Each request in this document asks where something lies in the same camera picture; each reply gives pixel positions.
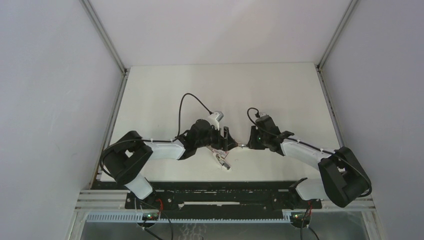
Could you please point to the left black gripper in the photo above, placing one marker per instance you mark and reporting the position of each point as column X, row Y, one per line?
column 226, row 143

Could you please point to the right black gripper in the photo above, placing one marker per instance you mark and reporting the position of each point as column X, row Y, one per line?
column 253, row 143

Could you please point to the red white staple box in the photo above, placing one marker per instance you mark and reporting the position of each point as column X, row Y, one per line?
column 221, row 153

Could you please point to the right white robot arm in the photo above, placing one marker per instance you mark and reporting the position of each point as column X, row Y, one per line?
column 342, row 178

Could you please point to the right green circuit board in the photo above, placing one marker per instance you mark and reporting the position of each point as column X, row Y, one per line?
column 298, row 218

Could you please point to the green circuit board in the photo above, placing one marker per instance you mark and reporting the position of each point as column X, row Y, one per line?
column 298, row 218
column 150, row 217

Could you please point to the left green circuit board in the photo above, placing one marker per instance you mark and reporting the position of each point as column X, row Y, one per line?
column 150, row 217

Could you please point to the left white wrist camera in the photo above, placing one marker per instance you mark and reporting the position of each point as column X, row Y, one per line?
column 214, row 119

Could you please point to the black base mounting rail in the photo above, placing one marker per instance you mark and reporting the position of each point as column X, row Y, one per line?
column 214, row 199

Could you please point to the white slotted cable duct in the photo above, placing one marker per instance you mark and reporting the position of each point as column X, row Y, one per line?
column 132, row 217

